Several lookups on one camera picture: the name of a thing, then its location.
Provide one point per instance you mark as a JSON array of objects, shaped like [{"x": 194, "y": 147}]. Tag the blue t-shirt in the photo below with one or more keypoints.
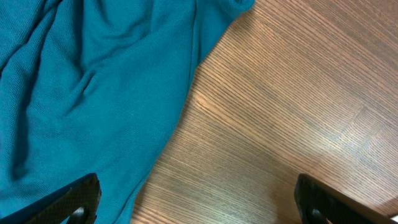
[{"x": 97, "y": 87}]

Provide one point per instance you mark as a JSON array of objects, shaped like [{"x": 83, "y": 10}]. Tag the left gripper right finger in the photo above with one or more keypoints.
[{"x": 317, "y": 202}]

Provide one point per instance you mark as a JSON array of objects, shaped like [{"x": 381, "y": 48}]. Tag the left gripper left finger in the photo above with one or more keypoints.
[{"x": 76, "y": 202}]

